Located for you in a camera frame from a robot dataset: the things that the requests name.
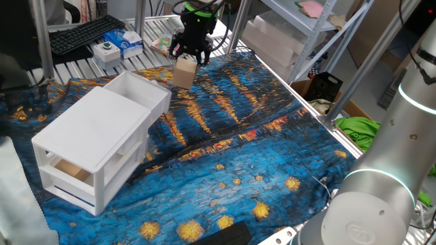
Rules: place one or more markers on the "pale grey cloth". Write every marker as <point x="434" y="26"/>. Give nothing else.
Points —
<point x="20" y="204"/>

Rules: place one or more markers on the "black keyboard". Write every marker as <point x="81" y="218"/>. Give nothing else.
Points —
<point x="85" y="34"/>

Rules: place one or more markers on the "aluminium table edge rail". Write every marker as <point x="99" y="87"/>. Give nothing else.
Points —
<point x="306" y="105"/>

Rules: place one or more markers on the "green cloth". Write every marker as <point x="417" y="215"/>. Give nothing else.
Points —
<point x="357" y="131"/>
<point x="424" y="199"/>

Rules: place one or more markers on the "white emergency stop box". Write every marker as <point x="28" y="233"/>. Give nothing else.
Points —
<point x="106" y="56"/>

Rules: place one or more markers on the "brown cardboard box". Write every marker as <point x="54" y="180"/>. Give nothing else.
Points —
<point x="354" y="109"/>

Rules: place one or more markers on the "pink paper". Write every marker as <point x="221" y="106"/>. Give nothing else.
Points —
<point x="311" y="8"/>

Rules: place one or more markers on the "aluminium frame post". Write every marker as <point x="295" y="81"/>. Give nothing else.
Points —
<point x="140" y="13"/>
<point x="42" y="41"/>
<point x="238" y="25"/>
<point x="368" y="61"/>

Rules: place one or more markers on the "large cardboard box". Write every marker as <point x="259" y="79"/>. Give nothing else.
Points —
<point x="371" y="30"/>

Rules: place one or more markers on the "blue tissue pack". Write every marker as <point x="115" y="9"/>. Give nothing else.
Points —
<point x="122" y="44"/>

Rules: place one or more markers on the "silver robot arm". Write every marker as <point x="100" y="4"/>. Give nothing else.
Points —
<point x="391" y="143"/>

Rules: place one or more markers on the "grey metal shelf rack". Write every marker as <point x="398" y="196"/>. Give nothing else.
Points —
<point x="313" y="30"/>

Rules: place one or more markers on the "starry night painted tablecloth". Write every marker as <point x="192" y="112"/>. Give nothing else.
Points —
<point x="238" y="153"/>

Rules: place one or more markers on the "wooden block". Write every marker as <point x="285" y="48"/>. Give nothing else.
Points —
<point x="71" y="170"/>

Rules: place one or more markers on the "white foam block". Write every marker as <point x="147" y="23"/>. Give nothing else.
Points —
<point x="269" y="47"/>
<point x="286" y="29"/>

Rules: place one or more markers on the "colourful picture book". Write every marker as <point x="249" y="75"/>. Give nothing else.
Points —
<point x="160" y="42"/>

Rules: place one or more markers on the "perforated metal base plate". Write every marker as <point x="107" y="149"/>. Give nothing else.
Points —
<point x="279" y="236"/>

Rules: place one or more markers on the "white plastic drawer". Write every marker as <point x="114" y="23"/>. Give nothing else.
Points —
<point x="116" y="170"/>

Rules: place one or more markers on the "black monitor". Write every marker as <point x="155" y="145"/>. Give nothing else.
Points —
<point x="17" y="30"/>

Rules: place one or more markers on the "black foam block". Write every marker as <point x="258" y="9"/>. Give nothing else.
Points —
<point x="225" y="236"/>

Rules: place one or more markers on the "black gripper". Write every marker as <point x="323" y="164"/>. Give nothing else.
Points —
<point x="197" y="34"/>

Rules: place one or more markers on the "light wooden cube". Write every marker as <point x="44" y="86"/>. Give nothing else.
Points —
<point x="184" y="73"/>

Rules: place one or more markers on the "white plastic drawer cabinet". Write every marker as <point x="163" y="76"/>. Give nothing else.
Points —
<point x="88" y="129"/>

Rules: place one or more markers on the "black plastic crate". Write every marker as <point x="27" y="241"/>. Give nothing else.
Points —
<point x="323" y="86"/>

